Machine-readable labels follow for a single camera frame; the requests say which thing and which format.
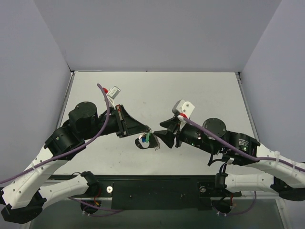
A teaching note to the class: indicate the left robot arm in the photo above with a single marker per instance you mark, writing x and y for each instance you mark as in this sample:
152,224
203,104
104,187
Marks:
27,196

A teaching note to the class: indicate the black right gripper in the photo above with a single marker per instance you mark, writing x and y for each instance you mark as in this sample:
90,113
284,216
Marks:
173,131

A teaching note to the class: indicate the green plastic key tag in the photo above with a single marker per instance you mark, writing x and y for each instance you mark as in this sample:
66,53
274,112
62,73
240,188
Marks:
147,137

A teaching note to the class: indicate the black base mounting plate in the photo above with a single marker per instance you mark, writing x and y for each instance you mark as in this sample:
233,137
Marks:
161,192

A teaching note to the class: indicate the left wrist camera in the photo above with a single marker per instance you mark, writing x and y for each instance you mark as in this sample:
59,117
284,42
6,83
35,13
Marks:
112,93

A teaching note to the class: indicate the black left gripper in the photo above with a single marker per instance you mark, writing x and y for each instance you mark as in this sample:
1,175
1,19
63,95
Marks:
121,121

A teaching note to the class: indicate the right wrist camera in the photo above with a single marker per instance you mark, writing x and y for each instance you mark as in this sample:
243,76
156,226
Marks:
183,107

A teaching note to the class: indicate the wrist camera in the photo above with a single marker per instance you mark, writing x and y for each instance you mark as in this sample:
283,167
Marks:
183,107
112,93

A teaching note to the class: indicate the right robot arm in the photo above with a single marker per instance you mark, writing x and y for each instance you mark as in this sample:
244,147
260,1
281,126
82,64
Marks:
279,174

